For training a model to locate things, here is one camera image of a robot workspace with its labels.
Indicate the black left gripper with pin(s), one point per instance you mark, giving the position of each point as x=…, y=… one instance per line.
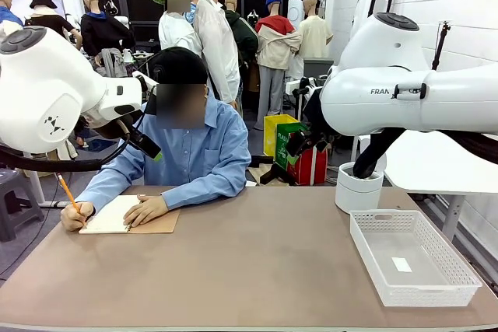
x=146, y=144

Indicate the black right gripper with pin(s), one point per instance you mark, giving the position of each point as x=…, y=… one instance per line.
x=315, y=114

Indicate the spiral notebook kraft cover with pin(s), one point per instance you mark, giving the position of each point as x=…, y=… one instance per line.
x=159, y=223

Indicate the orange pencil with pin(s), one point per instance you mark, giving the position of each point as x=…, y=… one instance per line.
x=66, y=189

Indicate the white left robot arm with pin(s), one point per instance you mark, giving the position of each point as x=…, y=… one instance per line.
x=46, y=87

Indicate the person's left forearm blue sleeve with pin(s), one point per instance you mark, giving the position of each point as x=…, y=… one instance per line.
x=202, y=191

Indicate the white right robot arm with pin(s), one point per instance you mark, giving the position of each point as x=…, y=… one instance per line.
x=389, y=75

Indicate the person's left hand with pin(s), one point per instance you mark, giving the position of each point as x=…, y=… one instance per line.
x=148, y=208

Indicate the person's right hand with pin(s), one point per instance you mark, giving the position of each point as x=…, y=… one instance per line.
x=76, y=217

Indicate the red recycling bin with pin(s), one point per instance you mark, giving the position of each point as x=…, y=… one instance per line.
x=311, y=168

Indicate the green recycling bin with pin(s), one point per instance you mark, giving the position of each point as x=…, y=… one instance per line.
x=281, y=141

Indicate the yellow recycling bin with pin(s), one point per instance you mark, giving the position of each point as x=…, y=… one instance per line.
x=274, y=133

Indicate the black floor stand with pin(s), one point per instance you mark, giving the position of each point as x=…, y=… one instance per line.
x=278, y=174

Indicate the person in blue shirt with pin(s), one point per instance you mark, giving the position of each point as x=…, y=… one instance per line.
x=202, y=153

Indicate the black box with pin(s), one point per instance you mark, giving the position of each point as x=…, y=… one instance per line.
x=260, y=161

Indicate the white round lidded trash bin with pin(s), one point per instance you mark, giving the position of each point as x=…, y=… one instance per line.
x=358, y=194

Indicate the grey box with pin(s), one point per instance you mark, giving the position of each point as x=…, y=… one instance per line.
x=317, y=67

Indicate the black baseball cap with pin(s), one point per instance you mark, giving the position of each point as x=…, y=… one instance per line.
x=179, y=65

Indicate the mannequin blue cap red jacket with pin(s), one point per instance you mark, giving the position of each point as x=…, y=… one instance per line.
x=276, y=48

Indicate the mannequin cream shirt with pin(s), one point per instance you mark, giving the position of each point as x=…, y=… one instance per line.
x=315, y=36

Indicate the large white side table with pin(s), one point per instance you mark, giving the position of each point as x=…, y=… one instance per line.
x=428, y=165

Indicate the figure with green checkered hat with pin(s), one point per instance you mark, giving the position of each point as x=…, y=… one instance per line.
x=177, y=32

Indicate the mannequin dark green hoodie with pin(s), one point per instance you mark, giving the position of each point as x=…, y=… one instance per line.
x=245, y=36

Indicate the tall mannequin white shirt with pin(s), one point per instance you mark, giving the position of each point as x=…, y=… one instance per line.
x=218, y=44

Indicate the white oval fan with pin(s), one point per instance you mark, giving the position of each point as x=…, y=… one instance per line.
x=295, y=13

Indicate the bald mannequin black hoodie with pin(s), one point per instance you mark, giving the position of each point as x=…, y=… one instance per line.
x=103, y=30

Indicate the grey plastic stool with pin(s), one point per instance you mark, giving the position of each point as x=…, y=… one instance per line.
x=19, y=192

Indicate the white rectangular label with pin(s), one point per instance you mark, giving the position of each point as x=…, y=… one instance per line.
x=401, y=265

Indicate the black tripod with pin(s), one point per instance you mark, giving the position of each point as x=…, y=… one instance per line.
x=441, y=44

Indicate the white perforated plastic basket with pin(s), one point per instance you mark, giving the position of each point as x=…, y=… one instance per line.
x=408, y=281

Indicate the mannequin with black bucket hat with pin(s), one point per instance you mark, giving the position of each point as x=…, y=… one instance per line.
x=46, y=19

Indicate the mannequin with blue top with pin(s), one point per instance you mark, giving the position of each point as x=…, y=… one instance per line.
x=8, y=17

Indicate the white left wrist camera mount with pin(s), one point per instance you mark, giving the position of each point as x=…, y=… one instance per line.
x=149, y=85

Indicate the white table leg frame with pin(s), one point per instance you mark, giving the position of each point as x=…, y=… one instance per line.
x=58, y=204

